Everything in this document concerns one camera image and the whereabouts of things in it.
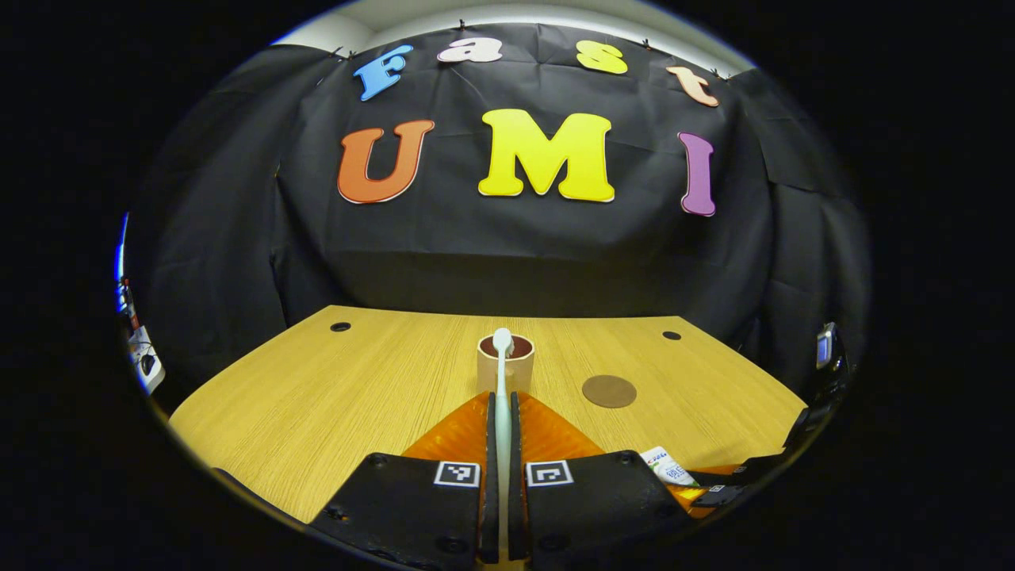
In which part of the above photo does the beige cup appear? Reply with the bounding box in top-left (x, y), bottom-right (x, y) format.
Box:
top-left (477, 334), bottom-right (535, 395)

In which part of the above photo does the black backdrop cloth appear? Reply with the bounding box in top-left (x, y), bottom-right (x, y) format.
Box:
top-left (127, 22), bottom-right (871, 397)

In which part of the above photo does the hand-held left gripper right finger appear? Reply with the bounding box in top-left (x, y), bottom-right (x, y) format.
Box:
top-left (507, 391), bottom-right (695, 568)

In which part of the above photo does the white power strip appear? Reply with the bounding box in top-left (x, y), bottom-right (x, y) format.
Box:
top-left (127, 325), bottom-right (166, 396)

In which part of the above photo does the white toothpaste tube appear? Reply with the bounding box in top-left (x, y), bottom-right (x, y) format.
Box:
top-left (639, 446), bottom-right (700, 487)

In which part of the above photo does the round brown coaster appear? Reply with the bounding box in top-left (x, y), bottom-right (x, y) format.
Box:
top-left (581, 374), bottom-right (638, 409)

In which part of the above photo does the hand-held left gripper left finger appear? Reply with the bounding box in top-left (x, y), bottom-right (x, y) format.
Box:
top-left (309, 390), bottom-right (499, 568)

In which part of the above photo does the wooden desktop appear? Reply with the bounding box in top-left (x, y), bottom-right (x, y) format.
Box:
top-left (168, 305), bottom-right (808, 568)

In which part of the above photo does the white toothbrush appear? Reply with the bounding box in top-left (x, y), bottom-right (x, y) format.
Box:
top-left (492, 328), bottom-right (515, 556)

